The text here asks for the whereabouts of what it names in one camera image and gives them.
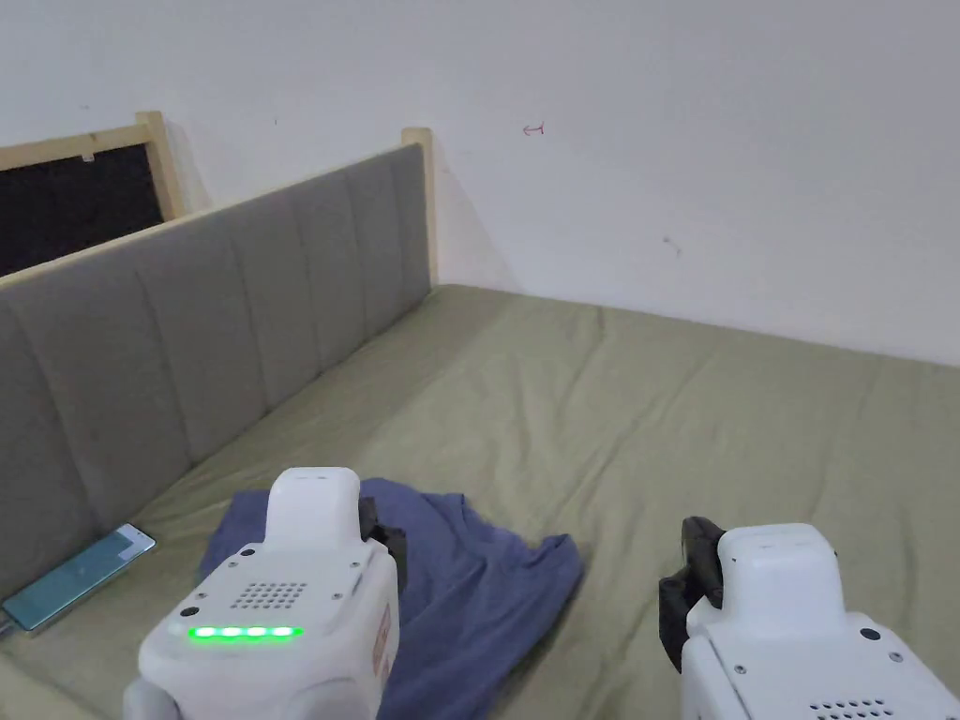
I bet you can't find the bed with pale green sheet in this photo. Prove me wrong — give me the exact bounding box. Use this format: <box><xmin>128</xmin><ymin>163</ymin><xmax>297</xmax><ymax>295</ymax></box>
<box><xmin>0</xmin><ymin>283</ymin><xmax>960</xmax><ymax>720</ymax></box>

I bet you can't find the smartphone with teal screen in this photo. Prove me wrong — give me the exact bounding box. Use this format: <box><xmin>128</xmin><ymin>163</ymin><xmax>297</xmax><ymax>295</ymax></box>
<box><xmin>2</xmin><ymin>522</ymin><xmax>158</xmax><ymax>636</ymax></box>

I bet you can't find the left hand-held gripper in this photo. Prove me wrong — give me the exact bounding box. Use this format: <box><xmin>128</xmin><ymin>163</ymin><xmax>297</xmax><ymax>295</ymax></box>
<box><xmin>123</xmin><ymin>466</ymin><xmax>410</xmax><ymax>720</ymax></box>

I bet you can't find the wood-framed black panel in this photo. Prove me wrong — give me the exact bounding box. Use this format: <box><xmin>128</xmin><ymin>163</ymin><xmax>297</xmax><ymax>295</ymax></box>
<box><xmin>0</xmin><ymin>111</ymin><xmax>186</xmax><ymax>278</ymax></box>

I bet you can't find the grey padded headboard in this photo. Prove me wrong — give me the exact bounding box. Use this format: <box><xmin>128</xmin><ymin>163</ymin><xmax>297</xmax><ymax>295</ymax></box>
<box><xmin>0</xmin><ymin>127</ymin><xmax>437</xmax><ymax>601</ymax></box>

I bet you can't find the dark blue shirt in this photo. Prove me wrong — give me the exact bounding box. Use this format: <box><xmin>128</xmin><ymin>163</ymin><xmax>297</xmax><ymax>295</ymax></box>
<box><xmin>196</xmin><ymin>477</ymin><xmax>586</xmax><ymax>720</ymax></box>

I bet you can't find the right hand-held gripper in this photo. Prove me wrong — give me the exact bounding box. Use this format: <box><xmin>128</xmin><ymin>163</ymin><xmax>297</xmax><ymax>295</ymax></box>
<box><xmin>657</xmin><ymin>516</ymin><xmax>960</xmax><ymax>720</ymax></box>

